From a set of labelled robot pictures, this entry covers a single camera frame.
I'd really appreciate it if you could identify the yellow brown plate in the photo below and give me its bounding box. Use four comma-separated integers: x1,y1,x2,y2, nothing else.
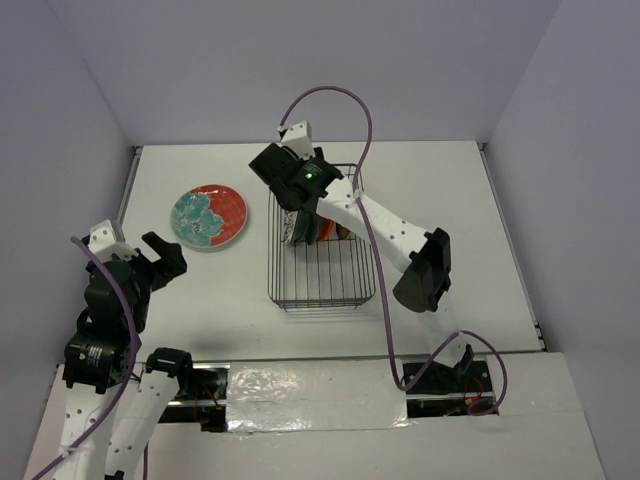
335,224,354,241

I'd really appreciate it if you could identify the orange plate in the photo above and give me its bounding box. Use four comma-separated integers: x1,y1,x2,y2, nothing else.
316,217,335,242

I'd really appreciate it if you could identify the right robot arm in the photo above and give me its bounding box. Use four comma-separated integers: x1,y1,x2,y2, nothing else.
249,143,473,392

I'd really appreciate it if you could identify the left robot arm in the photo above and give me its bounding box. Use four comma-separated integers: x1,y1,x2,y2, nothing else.
53,222,196,479

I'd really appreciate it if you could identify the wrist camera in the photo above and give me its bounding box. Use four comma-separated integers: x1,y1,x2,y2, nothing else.
88,220,138,263
278,120,314,160

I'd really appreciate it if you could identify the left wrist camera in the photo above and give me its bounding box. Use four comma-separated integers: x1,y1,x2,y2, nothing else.
88,220,138,263

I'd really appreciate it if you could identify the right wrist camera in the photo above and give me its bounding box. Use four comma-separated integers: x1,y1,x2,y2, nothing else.
278,120,314,160

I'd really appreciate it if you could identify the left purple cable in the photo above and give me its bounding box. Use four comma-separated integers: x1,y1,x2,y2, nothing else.
37,235,151,480

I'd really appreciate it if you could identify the silver foil tape patch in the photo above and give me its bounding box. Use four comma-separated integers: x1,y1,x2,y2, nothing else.
226,360,411,433

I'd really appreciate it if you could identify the wire dish rack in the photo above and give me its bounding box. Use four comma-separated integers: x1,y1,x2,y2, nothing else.
267,194,376,311

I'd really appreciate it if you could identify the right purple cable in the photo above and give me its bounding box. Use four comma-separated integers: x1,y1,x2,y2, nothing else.
278,86,510,417

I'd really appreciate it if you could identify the dark green plate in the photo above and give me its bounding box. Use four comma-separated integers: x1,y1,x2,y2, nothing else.
292,210,320,245

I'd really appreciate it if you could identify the purple cable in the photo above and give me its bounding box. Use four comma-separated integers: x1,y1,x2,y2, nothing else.
37,235,151,480
278,86,510,417

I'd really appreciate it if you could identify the black mounting rail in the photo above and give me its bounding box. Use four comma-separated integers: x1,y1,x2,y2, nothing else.
159,359,499,433

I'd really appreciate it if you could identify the red plate with teal flower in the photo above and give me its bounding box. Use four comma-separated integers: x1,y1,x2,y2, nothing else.
169,184,249,250

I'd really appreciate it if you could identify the speckled white plate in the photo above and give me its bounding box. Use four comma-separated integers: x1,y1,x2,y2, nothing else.
282,212,297,245

